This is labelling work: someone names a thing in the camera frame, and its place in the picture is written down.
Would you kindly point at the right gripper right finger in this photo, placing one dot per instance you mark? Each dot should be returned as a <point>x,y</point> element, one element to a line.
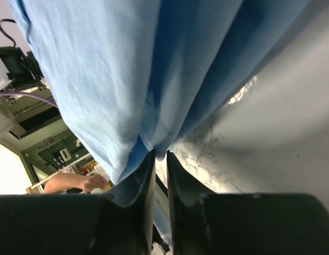
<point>205,222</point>

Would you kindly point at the bystander bare hand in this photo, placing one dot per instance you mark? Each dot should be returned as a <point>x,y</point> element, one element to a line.
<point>88,183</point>

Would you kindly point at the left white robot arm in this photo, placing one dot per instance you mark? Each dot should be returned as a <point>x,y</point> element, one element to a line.
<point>23,78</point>

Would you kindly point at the light blue long sleeve shirt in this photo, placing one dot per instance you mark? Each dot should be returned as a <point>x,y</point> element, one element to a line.
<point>129,77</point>

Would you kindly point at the bystander bare forearm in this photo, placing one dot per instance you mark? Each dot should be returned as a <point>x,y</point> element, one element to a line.
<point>68,182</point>

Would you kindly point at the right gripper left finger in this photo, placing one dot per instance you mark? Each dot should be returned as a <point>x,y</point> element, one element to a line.
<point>119,221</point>

